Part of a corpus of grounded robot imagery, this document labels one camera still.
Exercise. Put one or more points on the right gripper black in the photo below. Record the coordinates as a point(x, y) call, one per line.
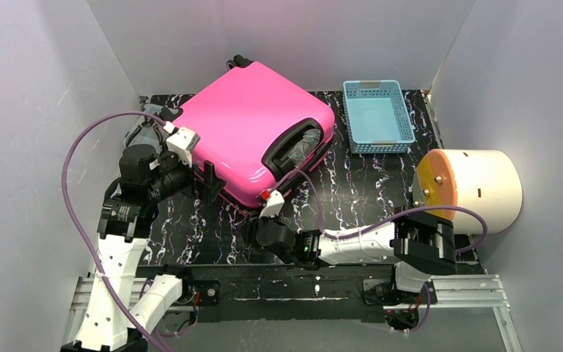
point(253, 225)

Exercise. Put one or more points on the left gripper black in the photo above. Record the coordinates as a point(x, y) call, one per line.
point(205, 180)

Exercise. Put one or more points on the pink hard-shell suitcase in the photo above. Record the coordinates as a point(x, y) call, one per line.
point(255, 125)

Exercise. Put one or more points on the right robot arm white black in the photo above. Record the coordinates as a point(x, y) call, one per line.
point(422, 242)

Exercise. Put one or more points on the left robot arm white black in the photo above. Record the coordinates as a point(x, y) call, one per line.
point(111, 321)

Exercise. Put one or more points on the clear plastic compartment box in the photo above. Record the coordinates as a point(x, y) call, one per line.
point(160, 111)

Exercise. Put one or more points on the black pliers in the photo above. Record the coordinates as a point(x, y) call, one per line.
point(146, 131)

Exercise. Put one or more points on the light blue plastic basket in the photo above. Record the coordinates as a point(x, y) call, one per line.
point(376, 117)

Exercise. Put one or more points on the white cylinder with orange end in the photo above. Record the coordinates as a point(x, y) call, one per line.
point(484, 181)

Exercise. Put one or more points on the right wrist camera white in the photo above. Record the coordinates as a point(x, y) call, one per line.
point(273, 202)

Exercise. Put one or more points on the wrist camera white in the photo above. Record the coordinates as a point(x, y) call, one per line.
point(182, 142)
point(273, 202)

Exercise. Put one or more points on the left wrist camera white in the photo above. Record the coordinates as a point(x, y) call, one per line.
point(182, 142)

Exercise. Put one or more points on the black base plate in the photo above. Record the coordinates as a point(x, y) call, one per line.
point(284, 292)

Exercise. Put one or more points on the aluminium frame rail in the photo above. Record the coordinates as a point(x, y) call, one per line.
point(472, 291)

